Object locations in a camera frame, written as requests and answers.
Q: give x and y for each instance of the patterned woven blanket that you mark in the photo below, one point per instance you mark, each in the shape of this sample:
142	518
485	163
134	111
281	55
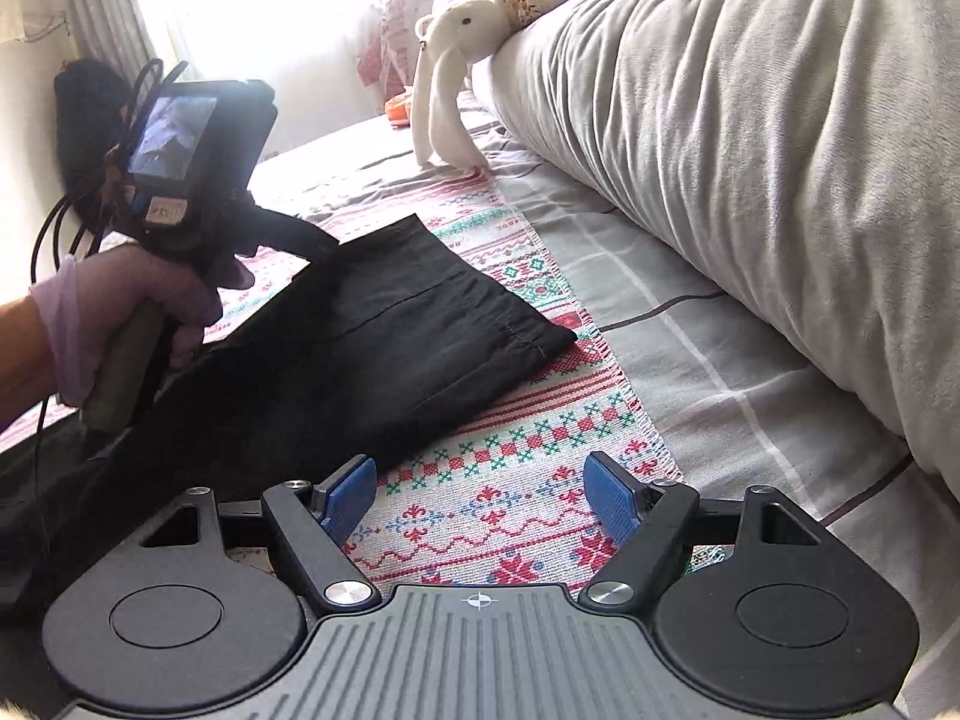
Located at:
525	457

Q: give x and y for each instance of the white plush bunny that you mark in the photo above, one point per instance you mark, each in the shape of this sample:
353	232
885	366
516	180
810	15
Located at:
450	37

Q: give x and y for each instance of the black pants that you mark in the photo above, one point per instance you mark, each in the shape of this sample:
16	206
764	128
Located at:
315	375

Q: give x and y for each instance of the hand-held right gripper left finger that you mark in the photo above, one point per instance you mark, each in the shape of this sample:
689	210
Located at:
349	496

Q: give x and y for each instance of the pink hanging clothes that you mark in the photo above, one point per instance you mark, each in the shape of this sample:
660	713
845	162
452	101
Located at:
386	37

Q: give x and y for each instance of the orange packet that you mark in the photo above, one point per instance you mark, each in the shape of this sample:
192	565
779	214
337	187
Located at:
397	109

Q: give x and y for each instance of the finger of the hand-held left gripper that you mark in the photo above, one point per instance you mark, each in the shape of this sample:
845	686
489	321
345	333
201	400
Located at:
296	234

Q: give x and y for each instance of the black hanging clothing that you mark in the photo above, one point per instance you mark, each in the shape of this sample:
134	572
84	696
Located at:
82	120

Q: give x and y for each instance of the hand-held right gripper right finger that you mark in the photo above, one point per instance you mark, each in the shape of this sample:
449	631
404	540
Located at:
611	496

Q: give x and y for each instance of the grey duvet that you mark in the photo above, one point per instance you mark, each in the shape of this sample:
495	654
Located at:
750	127

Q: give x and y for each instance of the person's left hand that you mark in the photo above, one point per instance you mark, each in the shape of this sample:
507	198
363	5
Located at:
97	292

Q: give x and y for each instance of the person's left forearm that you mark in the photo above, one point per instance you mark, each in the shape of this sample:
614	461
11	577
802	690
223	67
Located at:
19	360

